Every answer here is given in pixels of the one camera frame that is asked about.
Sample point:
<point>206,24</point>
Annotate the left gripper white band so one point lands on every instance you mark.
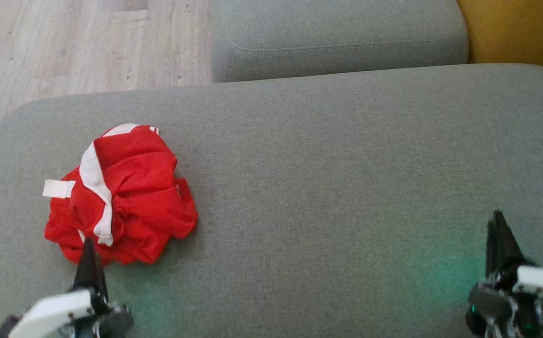
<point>50,310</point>

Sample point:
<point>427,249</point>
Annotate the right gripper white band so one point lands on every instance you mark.
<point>541,281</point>

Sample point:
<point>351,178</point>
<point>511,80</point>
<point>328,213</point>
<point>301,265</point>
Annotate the red basketball jersey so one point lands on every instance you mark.
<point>57,227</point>

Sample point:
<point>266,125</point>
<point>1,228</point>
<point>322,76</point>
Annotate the grey sofa seat cushion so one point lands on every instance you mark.
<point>323,188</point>

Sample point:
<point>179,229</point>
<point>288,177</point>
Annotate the mustard yellow furniture panel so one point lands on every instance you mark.
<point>520,33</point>

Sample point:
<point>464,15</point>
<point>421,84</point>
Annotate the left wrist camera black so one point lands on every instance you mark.
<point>117,323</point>

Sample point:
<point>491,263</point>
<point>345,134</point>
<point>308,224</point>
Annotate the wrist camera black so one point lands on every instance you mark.
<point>117,323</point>
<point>487,305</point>

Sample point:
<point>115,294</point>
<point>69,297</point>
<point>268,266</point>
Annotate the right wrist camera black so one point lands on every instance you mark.
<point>487,305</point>

